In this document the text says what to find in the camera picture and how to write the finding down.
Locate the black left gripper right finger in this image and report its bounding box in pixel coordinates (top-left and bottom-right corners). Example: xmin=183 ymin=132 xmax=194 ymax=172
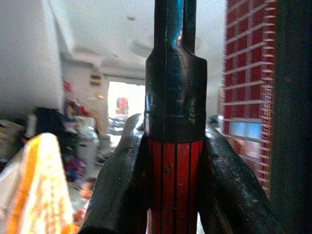
xmin=198 ymin=124 xmax=283 ymax=234

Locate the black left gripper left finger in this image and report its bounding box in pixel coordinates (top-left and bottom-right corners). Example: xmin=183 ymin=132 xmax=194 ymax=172
xmin=79 ymin=113 xmax=153 ymax=234

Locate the yellow dustpan with red handle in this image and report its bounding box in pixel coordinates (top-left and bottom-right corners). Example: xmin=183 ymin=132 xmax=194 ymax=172
xmin=143 ymin=0 xmax=208 ymax=234

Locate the orange patterned cloth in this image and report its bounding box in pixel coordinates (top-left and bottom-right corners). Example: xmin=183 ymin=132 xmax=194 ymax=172
xmin=4 ymin=133 xmax=78 ymax=234

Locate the red brick pillar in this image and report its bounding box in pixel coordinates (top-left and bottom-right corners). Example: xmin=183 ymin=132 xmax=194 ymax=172
xmin=218 ymin=0 xmax=278 ymax=198

